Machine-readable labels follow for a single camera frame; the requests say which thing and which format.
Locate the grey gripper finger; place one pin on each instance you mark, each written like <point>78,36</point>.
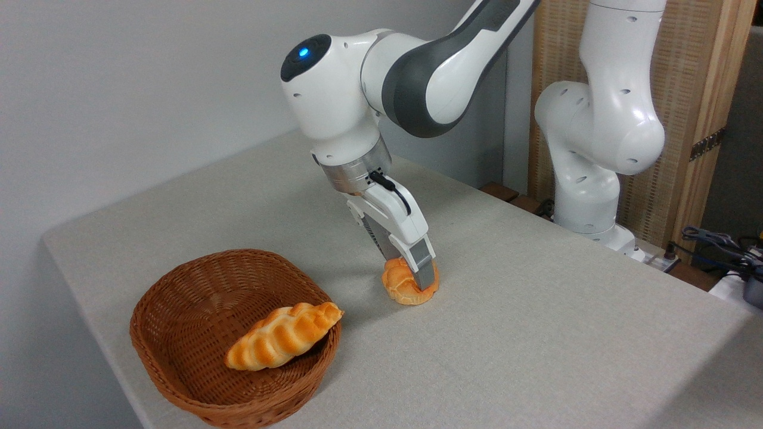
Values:
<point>375,235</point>
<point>422,265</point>

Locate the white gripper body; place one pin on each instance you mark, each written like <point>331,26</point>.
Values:
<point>396,214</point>

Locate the round knotted bread bun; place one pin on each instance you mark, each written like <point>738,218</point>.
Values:
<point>402,283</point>

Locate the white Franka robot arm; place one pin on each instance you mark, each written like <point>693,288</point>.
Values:
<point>602,125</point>

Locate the long braided bread loaf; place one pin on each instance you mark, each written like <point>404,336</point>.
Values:
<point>280,336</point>

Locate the brown wicker basket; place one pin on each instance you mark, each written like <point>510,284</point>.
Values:
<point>197,322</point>

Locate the white connector box with plug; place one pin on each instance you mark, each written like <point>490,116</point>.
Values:
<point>663,257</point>

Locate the black metal screen hinge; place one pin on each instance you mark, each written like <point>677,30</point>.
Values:
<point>707,144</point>

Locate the wooden rattan folding screen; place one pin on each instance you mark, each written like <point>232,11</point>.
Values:
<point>685,59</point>

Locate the blue-grey plastic object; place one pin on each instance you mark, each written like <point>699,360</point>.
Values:
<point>754,292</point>

